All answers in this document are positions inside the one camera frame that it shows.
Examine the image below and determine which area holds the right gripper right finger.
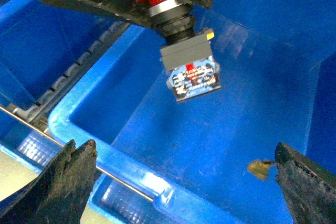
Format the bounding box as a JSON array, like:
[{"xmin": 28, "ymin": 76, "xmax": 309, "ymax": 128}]
[{"xmin": 275, "ymin": 142, "xmax": 335, "ymax": 223}]

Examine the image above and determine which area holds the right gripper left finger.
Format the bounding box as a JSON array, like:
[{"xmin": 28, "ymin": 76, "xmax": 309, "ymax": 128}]
[{"xmin": 1, "ymin": 142, "xmax": 96, "ymax": 223}]

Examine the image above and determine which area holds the red mushroom button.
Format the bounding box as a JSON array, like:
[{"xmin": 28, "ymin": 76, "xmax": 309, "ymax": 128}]
[{"xmin": 136, "ymin": 0, "xmax": 221, "ymax": 102}]

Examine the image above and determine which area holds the metal front crossbar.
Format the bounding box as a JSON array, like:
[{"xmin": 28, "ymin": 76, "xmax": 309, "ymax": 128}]
[{"xmin": 1, "ymin": 105, "xmax": 154, "ymax": 202}]

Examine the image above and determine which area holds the small blue tray centre right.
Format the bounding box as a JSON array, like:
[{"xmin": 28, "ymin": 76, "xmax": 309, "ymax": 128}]
[{"xmin": 89, "ymin": 175, "xmax": 237, "ymax": 223}]

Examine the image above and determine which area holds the small blue tray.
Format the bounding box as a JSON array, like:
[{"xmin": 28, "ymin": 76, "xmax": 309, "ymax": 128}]
[
  {"xmin": 89, "ymin": 175, "xmax": 237, "ymax": 223},
  {"xmin": 1, "ymin": 111, "xmax": 61, "ymax": 174}
]

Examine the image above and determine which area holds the small blue tray centre left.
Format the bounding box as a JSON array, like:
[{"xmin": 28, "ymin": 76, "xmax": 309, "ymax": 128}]
[{"xmin": 1, "ymin": 111, "xmax": 61, "ymax": 174}]

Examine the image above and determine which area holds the left roller track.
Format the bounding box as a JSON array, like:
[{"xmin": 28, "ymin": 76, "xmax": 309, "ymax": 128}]
[{"xmin": 7, "ymin": 22, "xmax": 130, "ymax": 123}]

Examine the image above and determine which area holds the large blue bin left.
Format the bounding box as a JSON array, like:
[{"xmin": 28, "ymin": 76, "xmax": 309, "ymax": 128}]
[{"xmin": 1, "ymin": 0, "xmax": 115, "ymax": 110}]

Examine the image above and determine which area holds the large blue bin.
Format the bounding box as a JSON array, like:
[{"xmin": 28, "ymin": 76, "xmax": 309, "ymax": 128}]
[
  {"xmin": 1, "ymin": 0, "xmax": 115, "ymax": 110},
  {"xmin": 49, "ymin": 0, "xmax": 335, "ymax": 223}
]

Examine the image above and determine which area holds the large blue bin right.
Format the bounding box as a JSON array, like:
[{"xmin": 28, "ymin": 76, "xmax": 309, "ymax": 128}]
[{"xmin": 49, "ymin": 0, "xmax": 335, "ymax": 223}]

